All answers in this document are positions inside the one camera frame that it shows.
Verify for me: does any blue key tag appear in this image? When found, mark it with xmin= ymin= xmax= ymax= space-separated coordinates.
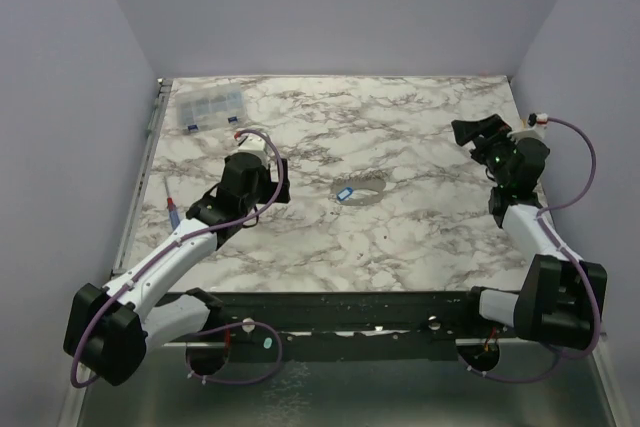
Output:
xmin=336 ymin=187 xmax=354 ymax=202

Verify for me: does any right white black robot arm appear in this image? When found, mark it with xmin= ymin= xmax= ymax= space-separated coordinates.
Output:
xmin=451 ymin=114 xmax=607 ymax=357

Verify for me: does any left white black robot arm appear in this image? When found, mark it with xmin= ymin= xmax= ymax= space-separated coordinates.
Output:
xmin=63 ymin=152 xmax=290 ymax=388

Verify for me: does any clear plastic compartment box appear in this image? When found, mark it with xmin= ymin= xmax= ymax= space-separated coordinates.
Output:
xmin=175 ymin=84 xmax=247 ymax=133

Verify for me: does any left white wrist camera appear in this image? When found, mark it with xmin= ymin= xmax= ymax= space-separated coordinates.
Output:
xmin=236 ymin=133 xmax=269 ymax=164

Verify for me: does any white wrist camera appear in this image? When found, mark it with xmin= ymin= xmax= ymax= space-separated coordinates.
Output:
xmin=508 ymin=113 xmax=549 ymax=143
xmin=236 ymin=133 xmax=269 ymax=164

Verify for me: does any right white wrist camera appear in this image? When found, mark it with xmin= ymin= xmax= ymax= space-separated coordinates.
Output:
xmin=508 ymin=113 xmax=549 ymax=143

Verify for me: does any blue red handled screwdriver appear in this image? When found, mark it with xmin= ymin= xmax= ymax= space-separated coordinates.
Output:
xmin=163 ymin=177 xmax=181 ymax=231

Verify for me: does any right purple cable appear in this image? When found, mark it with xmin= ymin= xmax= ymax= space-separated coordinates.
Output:
xmin=467 ymin=114 xmax=601 ymax=382

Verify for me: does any purple cable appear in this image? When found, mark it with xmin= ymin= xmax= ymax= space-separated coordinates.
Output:
xmin=467 ymin=114 xmax=601 ymax=382
xmin=69 ymin=129 xmax=284 ymax=389

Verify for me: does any left aluminium side rail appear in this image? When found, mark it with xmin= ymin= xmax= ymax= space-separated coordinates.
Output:
xmin=111 ymin=78 xmax=173 ymax=276

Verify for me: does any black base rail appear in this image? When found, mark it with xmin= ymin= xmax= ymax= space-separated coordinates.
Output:
xmin=181 ymin=289 xmax=512 ymax=363

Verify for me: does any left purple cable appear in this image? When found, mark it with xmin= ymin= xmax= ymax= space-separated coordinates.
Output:
xmin=69 ymin=129 xmax=284 ymax=389

